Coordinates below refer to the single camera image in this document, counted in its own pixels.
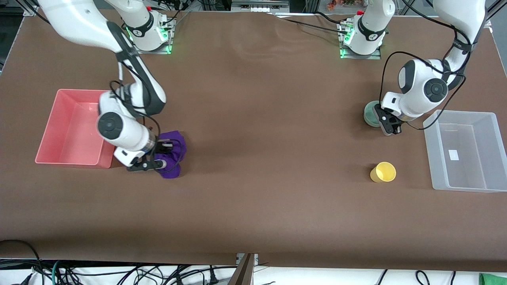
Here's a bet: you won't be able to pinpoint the brown table cover sheet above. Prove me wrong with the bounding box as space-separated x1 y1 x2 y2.
0 8 507 274

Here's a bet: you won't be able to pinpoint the thick black looped cable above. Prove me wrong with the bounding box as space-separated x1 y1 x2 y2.
0 239 44 285

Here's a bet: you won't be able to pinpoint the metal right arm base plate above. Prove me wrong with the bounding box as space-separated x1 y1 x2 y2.
131 16 175 55

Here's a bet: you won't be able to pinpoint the orange red small objects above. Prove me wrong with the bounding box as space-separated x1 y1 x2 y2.
327 0 357 10

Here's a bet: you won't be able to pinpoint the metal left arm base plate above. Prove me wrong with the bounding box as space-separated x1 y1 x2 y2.
337 22 383 60

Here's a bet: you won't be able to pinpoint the black cable on table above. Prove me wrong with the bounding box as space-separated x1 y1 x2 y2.
273 15 342 34
315 11 342 25

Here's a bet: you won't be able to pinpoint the green fabric piece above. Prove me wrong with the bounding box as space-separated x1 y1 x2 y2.
478 272 507 285

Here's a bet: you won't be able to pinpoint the purple cloth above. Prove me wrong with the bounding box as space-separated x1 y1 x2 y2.
152 131 187 179

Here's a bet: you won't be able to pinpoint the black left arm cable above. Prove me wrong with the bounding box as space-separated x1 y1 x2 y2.
400 0 474 52

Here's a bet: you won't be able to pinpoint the pink plastic bin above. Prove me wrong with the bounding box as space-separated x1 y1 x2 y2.
35 89 117 169

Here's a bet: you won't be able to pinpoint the yellow plastic cup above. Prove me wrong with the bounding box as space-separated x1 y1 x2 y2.
370 161 396 183

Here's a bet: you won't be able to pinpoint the mint green bowl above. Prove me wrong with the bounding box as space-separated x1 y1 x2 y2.
363 100 384 128

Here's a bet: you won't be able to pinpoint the grey metal box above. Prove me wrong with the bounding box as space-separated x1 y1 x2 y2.
231 0 290 12

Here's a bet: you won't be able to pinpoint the translucent plastic bin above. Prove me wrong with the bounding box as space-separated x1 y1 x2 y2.
423 110 507 193

